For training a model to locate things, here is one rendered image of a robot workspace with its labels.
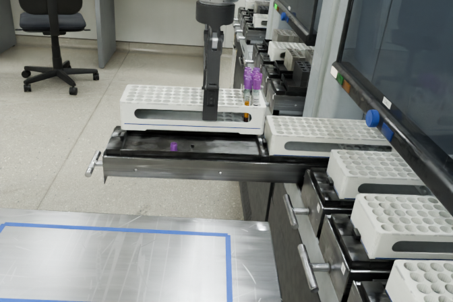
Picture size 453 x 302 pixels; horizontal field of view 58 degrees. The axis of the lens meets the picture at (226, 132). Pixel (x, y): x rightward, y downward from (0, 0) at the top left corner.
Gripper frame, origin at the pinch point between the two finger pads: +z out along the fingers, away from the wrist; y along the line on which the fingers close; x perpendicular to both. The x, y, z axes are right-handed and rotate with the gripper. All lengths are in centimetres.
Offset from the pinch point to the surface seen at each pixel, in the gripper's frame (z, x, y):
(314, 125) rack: 5.0, 23.9, -0.5
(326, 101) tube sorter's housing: 4.0, 29.8, -12.5
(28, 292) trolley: 9, -23, 44
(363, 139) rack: 5.1, 33.1, 5.4
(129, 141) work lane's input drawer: 11.2, -17.4, -0.6
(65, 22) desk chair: 39, -99, -230
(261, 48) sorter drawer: 10, 23, -81
